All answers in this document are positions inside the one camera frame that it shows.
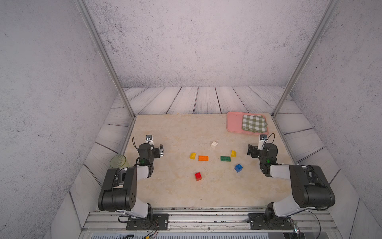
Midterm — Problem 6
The blue lego brick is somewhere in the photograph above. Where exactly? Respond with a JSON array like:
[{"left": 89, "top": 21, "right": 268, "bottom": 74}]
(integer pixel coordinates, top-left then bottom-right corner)
[{"left": 234, "top": 164, "right": 243, "bottom": 173}]

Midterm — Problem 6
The green lego plate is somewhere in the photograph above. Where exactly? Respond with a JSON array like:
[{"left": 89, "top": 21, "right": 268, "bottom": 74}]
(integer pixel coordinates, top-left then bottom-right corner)
[{"left": 220, "top": 156, "right": 231, "bottom": 162}]

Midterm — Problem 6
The orange lego plate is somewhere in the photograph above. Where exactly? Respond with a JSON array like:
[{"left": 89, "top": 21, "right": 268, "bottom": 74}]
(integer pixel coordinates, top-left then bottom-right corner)
[{"left": 198, "top": 155, "right": 209, "bottom": 161}]

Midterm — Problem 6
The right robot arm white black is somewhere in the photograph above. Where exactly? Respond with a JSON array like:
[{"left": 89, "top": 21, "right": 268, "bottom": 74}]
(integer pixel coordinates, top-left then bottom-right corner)
[{"left": 247, "top": 143, "right": 335, "bottom": 219}]

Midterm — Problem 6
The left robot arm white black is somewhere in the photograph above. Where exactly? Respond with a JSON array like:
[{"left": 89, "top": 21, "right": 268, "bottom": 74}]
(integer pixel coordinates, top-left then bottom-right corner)
[{"left": 98, "top": 143, "right": 164, "bottom": 220}]

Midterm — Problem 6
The red lego brick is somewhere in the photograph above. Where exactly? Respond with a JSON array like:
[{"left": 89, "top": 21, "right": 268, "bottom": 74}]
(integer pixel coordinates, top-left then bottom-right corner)
[{"left": 195, "top": 172, "right": 202, "bottom": 181}]

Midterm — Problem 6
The green checkered cloth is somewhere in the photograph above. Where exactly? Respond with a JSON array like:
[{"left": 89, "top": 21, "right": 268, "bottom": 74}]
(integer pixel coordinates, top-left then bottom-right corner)
[{"left": 242, "top": 115, "right": 268, "bottom": 133}]

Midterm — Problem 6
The pink tray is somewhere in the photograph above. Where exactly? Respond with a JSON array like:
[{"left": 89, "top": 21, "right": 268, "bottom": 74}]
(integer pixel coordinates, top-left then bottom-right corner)
[{"left": 227, "top": 112, "right": 268, "bottom": 135}]

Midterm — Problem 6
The green translucent cup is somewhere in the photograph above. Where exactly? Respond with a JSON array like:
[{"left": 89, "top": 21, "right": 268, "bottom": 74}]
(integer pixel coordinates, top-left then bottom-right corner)
[{"left": 109, "top": 154, "right": 130, "bottom": 169}]

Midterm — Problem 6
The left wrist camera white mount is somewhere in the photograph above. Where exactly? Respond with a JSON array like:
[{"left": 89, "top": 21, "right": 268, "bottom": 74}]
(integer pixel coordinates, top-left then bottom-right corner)
[{"left": 145, "top": 134, "right": 154, "bottom": 146}]

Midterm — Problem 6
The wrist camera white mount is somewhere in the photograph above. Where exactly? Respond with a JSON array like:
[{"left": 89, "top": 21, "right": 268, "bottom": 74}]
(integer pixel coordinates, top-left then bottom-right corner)
[
  {"left": 258, "top": 134, "right": 268, "bottom": 150},
  {"left": 145, "top": 134, "right": 154, "bottom": 146}
]

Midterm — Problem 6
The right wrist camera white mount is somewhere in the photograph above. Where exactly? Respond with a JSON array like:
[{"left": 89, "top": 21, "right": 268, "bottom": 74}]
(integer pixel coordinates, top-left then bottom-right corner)
[{"left": 258, "top": 134, "right": 268, "bottom": 150}]

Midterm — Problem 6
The right camera cable black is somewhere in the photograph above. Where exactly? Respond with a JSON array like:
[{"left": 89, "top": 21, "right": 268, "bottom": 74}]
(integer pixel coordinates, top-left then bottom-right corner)
[{"left": 265, "top": 133, "right": 276, "bottom": 143}]

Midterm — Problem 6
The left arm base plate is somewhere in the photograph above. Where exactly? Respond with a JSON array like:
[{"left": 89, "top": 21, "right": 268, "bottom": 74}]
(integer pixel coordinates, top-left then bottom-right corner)
[{"left": 126, "top": 214, "right": 169, "bottom": 231}]

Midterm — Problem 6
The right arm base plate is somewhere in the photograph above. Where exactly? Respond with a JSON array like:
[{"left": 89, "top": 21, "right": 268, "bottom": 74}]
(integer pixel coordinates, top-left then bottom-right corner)
[{"left": 247, "top": 213, "right": 294, "bottom": 230}]

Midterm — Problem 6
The aluminium rail front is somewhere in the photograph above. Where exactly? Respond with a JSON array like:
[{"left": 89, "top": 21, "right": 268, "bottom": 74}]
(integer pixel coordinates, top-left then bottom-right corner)
[{"left": 80, "top": 207, "right": 342, "bottom": 239}]

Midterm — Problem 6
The right aluminium frame post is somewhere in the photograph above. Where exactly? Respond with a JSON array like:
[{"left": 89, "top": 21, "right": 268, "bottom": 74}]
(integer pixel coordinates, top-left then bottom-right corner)
[{"left": 272, "top": 0, "right": 340, "bottom": 119}]

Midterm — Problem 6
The aluminium frame post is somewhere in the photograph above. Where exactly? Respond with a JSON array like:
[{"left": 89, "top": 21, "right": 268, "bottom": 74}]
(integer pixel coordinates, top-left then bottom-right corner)
[
  {"left": 75, "top": 0, "right": 136, "bottom": 119},
  {"left": 272, "top": 0, "right": 340, "bottom": 119}
]

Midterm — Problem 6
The left aluminium frame post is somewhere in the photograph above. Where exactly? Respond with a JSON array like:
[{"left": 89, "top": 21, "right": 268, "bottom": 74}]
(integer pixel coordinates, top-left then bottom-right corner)
[{"left": 75, "top": 0, "right": 136, "bottom": 119}]

